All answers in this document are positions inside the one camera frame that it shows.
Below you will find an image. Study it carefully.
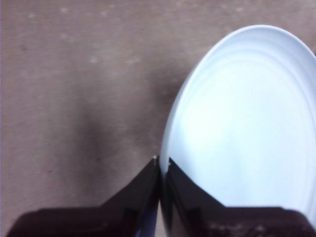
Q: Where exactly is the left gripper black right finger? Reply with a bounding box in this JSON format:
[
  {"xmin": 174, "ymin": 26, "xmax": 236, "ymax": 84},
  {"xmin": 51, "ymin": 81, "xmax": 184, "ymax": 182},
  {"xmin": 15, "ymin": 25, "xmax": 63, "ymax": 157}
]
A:
[{"xmin": 163, "ymin": 157, "xmax": 316, "ymax": 237}]

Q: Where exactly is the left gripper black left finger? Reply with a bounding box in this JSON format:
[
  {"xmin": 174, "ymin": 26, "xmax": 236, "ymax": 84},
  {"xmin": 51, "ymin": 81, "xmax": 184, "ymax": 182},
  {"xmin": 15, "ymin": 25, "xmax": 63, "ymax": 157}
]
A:
[{"xmin": 6, "ymin": 157, "xmax": 159, "ymax": 237}]

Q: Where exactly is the light blue round plate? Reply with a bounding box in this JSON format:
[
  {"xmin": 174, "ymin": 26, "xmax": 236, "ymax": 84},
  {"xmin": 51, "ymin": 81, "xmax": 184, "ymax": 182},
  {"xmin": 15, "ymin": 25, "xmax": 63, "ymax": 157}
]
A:
[{"xmin": 159, "ymin": 24, "xmax": 316, "ymax": 237}]

